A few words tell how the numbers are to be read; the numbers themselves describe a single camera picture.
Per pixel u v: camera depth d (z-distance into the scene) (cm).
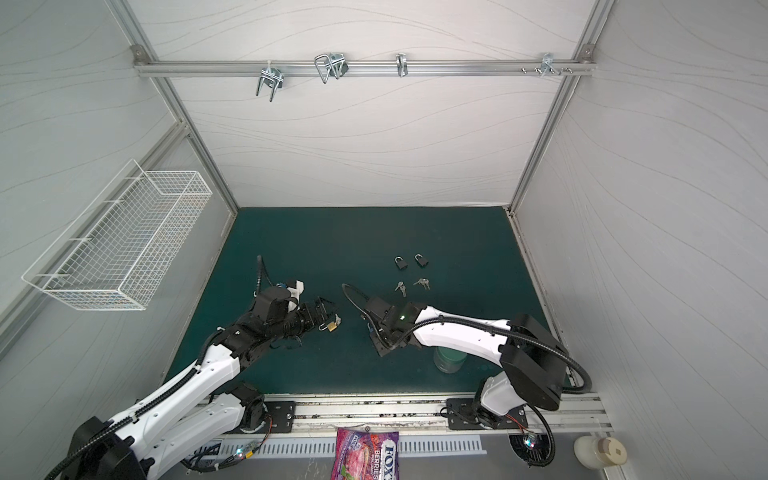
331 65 77
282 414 74
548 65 76
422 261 104
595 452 64
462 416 71
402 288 98
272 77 80
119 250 69
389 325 62
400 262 104
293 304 65
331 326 88
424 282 98
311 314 70
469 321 50
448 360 75
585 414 75
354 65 78
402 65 78
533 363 43
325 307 72
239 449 69
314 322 70
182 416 47
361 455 67
